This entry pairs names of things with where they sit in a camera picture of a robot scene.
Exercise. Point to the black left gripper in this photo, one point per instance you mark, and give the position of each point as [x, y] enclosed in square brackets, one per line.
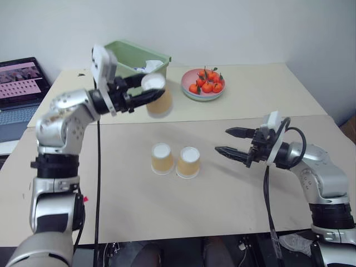
[118, 96]

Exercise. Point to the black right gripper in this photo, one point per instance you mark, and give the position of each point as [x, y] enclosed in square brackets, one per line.
[260, 150]

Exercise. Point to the tan paper cup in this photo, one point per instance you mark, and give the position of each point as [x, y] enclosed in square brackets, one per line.
[188, 167]
[160, 103]
[162, 162]

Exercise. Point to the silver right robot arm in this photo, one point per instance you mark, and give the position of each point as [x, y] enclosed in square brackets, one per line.
[328, 178]

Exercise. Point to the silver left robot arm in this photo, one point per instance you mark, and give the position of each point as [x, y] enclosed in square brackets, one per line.
[61, 130]

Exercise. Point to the white crumpled paper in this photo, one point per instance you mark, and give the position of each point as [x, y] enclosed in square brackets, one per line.
[151, 65]

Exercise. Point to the green plastic bin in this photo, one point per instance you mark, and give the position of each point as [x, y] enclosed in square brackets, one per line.
[122, 54]

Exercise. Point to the pink bowl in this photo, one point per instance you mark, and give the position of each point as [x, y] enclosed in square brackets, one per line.
[187, 78]

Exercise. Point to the small orange tangerine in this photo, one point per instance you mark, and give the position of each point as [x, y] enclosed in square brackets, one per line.
[207, 87]
[200, 82]
[217, 87]
[194, 89]
[211, 75]
[219, 78]
[202, 74]

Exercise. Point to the white crumpled cloth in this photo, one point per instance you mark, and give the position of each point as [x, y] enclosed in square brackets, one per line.
[296, 244]

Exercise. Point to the open laptop computer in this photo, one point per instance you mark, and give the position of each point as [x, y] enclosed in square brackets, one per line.
[19, 83]

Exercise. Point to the small red tag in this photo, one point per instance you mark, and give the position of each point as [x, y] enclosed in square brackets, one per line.
[85, 199]

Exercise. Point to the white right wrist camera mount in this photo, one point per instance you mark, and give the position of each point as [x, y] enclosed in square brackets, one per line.
[273, 120]

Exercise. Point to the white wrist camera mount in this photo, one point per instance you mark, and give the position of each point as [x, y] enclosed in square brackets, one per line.
[102, 65]
[273, 120]

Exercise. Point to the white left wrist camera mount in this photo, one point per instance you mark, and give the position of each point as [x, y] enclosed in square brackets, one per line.
[102, 65]

